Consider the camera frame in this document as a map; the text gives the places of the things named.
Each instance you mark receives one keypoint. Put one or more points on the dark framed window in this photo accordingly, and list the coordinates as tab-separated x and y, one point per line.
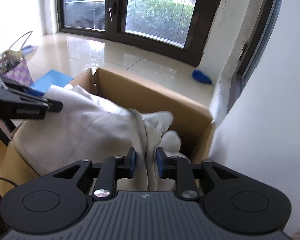
160	12

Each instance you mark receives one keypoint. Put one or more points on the small blue object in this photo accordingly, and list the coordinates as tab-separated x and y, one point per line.
27	49

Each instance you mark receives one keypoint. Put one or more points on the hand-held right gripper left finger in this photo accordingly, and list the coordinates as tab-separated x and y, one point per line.
132	163

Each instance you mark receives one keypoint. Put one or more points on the cardboard box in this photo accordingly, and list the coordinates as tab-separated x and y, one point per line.
152	97

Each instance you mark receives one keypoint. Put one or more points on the blue folder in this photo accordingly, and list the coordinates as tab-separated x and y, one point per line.
55	80

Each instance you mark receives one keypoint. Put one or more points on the blue cloth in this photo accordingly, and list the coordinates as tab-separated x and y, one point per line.
201	77

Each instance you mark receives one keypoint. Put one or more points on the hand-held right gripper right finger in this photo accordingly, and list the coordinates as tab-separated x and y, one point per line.
160	163

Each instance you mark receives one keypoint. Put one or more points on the cream shirt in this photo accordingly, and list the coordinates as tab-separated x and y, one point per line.
90	130

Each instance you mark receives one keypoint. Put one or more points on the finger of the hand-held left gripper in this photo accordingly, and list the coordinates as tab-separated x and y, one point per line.
55	106

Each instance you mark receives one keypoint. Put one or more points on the purple checked gift bag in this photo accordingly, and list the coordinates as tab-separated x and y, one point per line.
22	72

